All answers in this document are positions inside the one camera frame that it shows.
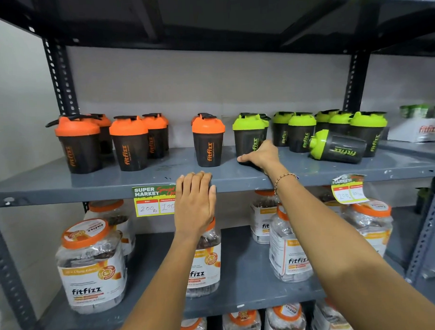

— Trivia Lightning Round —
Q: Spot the white cardboard box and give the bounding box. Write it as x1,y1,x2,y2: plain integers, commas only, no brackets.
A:
387,117,435,145

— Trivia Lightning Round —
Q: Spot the dark grey metal shelf rack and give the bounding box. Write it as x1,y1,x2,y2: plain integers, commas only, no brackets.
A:
0,0,435,330

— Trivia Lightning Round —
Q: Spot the person's left forearm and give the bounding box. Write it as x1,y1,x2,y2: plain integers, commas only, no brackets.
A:
111,228,211,330

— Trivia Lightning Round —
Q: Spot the row of orange-lid plastic jars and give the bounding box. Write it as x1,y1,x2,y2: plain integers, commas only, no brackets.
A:
103,298,356,330
53,185,397,316

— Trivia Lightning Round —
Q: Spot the grey metal side rack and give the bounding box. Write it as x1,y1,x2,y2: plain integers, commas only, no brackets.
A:
377,138,435,307

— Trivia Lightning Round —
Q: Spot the row of orange-lid shaker bottles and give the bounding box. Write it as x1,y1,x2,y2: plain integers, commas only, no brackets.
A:
45,109,227,175

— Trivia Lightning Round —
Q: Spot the person's right forearm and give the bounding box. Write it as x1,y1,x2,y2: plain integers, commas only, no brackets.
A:
274,167,435,330

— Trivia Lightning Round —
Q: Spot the green and yellow price label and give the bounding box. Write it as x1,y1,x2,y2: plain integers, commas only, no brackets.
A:
132,184,178,218
331,173,370,205

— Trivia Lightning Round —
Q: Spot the green-lid black shaker bottle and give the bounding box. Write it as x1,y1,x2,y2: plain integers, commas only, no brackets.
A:
232,112,271,163

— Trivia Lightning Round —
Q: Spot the person's right hand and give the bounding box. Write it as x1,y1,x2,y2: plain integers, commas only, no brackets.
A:
236,139,288,179

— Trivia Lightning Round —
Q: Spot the person's left hand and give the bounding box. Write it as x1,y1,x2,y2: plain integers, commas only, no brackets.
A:
172,171,219,240

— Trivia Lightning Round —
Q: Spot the beaded bracelet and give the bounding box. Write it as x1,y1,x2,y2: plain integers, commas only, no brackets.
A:
273,172,299,195

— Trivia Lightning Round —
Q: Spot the dark green bottle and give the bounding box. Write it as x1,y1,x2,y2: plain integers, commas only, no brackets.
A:
414,187,433,214

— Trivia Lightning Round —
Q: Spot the row of green-lid shaker bottles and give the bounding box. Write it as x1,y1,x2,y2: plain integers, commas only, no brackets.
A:
259,107,389,168

